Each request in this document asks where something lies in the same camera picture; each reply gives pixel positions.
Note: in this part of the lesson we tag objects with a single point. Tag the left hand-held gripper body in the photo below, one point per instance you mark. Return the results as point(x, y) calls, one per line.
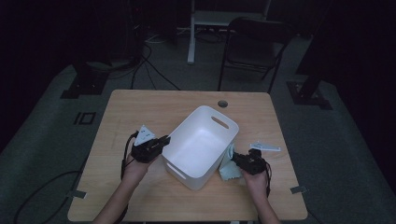
point(144, 151)

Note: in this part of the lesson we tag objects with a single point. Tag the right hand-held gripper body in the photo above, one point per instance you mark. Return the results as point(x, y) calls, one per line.
point(257, 161)

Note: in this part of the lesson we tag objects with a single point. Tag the light blue cloth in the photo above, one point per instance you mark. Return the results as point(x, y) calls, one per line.
point(230, 171)

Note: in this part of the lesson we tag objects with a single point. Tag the white plastic basket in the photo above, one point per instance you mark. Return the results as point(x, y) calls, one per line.
point(199, 149)

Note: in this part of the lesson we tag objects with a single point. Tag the person's right hand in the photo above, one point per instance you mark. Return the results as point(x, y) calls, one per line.
point(257, 183)

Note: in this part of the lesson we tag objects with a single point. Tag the person's left hand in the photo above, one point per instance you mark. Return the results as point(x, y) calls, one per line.
point(135, 171)

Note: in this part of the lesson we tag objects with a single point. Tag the black stand base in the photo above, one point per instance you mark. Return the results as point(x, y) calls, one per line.
point(308, 93)
point(85, 84)

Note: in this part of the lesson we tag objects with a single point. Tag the black folding chair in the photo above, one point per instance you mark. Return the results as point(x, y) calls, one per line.
point(255, 40)

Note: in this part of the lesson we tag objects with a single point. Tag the white metal desk frame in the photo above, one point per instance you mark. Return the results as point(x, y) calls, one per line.
point(199, 18)

